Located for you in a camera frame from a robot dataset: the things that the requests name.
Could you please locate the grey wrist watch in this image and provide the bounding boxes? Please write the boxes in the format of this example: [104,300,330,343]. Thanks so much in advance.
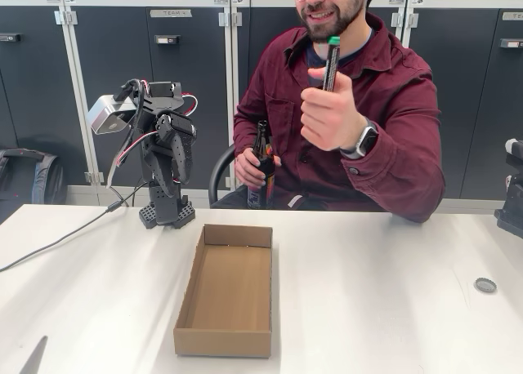
[339,122,380,160]

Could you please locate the bearded person's head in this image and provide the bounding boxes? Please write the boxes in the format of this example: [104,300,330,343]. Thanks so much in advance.
[289,0,367,45]

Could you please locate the person torso maroon shirt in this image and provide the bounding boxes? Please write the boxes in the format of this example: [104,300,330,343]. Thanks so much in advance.
[233,12,446,224]

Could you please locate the person's left forearm maroon sleeve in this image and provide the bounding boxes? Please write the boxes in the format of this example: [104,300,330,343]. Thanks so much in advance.
[342,120,446,224]

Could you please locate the white gripper camera box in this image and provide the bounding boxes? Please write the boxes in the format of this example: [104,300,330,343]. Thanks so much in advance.
[86,95,137,136]

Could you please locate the grey black backpack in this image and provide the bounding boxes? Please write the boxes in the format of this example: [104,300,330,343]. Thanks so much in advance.
[0,147,67,224]

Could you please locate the person's left hand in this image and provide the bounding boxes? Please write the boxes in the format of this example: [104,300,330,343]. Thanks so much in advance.
[300,65,371,153]

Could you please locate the person's right hand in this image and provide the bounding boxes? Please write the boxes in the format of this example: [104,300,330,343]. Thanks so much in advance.
[235,145,283,199]

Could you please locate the green capped black marker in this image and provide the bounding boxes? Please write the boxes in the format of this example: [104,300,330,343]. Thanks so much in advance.
[321,35,342,92]

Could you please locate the person's right forearm maroon sleeve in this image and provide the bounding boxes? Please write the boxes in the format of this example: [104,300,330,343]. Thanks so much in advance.
[233,104,262,154]

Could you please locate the open brown cardboard box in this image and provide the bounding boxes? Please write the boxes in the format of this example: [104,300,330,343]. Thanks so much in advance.
[172,223,274,358]

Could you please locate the metal bottle cap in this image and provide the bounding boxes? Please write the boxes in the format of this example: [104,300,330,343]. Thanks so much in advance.
[473,277,498,295]

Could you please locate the red white servo wires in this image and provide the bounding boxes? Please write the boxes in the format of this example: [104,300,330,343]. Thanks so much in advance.
[106,78,199,189]

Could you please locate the dark brown beer bottle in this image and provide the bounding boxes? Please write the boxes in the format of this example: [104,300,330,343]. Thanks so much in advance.
[247,119,275,211]

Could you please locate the thin black cable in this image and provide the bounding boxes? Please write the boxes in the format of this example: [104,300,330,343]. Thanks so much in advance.
[0,205,114,272]

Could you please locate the thick black cable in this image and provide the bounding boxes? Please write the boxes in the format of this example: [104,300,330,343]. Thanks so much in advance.
[105,180,150,215]

